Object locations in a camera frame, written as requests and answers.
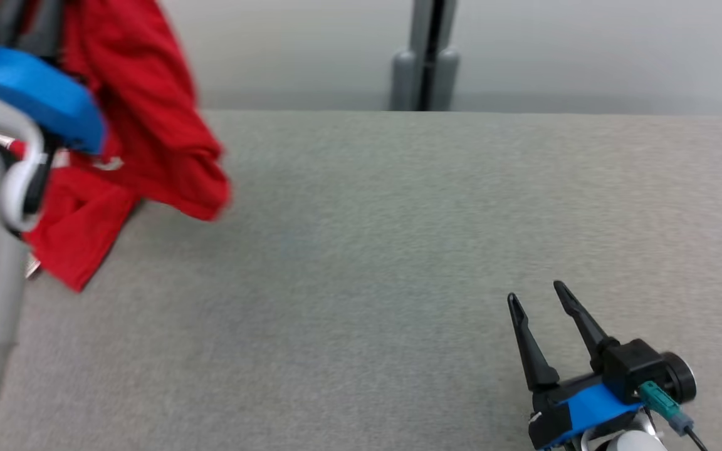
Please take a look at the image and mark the grey partition post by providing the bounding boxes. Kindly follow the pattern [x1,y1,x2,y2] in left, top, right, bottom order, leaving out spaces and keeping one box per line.
[390,0,461,112]

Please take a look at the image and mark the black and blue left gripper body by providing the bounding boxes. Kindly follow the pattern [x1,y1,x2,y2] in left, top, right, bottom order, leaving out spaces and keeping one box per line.
[0,0,108,155]

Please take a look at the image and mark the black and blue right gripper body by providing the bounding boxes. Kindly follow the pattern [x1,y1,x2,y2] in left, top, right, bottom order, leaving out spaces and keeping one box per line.
[529,339,697,451]

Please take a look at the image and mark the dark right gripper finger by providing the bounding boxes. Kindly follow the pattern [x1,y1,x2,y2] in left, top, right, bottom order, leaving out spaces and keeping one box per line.
[508,293,560,393]
[553,281,619,370]

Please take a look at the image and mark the red shorts with white waistband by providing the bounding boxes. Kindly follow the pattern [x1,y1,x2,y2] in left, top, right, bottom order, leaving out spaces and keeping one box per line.
[23,0,233,222]

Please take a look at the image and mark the right arm cable, teal plug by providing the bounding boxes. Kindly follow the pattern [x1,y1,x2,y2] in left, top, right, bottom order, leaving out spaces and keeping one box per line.
[638,381,709,451]

